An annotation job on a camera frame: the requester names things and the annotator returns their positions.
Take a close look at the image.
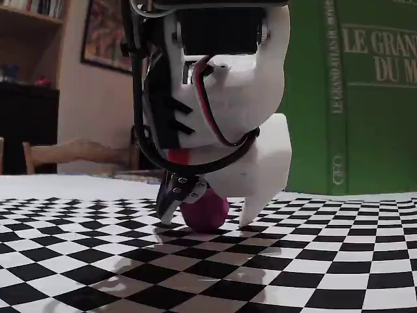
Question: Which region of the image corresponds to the row of upright books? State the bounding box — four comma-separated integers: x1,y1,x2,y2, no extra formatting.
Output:
0,0,65,19

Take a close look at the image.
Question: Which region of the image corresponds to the checkered print white sheet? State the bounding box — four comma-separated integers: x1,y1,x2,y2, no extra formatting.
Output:
0,174,417,313

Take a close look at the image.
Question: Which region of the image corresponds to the wide framed picture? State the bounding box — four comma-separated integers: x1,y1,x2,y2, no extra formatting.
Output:
80,0,134,75

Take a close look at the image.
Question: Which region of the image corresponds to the blue glass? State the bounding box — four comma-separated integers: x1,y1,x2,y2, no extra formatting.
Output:
0,63,20,82

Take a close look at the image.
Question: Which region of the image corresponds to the pink faceted ball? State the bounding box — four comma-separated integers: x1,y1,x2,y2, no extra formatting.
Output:
180,188,230,233

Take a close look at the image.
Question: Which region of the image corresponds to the long wooden wall shelf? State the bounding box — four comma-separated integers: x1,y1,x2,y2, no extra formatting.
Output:
0,0,72,89

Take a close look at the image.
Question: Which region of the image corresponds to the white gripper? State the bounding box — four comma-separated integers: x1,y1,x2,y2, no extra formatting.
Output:
155,112,292,228

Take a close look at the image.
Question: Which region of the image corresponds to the black low cabinet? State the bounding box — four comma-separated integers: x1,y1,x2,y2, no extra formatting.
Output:
0,81,60,176

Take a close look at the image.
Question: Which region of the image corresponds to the large green atlas book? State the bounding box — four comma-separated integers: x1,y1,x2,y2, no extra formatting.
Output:
283,0,417,196

